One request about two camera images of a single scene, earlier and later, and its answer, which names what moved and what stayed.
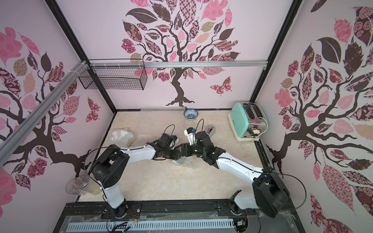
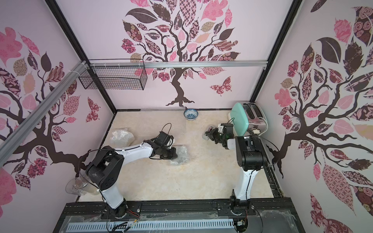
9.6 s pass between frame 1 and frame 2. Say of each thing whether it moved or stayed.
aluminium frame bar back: stayed
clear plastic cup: stayed
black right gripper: moved
